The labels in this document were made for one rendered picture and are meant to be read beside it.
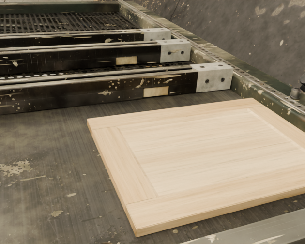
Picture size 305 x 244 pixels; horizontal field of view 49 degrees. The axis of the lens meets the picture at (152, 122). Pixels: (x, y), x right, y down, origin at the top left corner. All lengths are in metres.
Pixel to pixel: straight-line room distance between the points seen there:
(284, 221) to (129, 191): 0.26
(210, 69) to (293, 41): 1.31
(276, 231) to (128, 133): 0.39
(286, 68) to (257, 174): 1.57
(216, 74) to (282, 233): 0.62
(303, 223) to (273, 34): 1.95
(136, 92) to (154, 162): 0.33
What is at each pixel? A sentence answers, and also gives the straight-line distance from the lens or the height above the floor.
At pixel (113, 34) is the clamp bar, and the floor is 1.14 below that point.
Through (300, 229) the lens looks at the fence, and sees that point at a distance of 0.57.
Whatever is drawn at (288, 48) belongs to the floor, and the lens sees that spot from 2.30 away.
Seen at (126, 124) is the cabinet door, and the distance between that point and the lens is 0.80.
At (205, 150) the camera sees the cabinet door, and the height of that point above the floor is 1.12.
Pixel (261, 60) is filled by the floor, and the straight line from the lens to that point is 2.38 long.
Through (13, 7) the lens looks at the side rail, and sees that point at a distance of 2.14.
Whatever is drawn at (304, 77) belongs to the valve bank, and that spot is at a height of 0.79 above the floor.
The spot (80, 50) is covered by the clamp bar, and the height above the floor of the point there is 1.28.
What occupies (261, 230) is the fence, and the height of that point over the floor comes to 1.17.
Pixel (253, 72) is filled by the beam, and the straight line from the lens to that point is 1.14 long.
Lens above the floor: 1.62
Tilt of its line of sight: 33 degrees down
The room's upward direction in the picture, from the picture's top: 66 degrees counter-clockwise
